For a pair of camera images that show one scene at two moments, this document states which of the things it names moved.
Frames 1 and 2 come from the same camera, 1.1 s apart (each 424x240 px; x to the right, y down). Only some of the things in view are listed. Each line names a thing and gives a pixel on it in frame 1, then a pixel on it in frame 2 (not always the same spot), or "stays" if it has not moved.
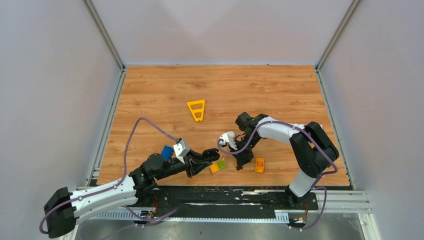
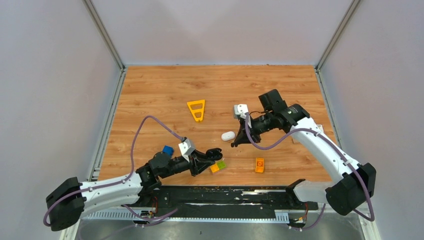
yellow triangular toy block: x=193 y=111 stays
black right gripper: x=242 y=158 → x=242 y=136
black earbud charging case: x=211 y=154 stays
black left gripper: x=197 y=163 stays
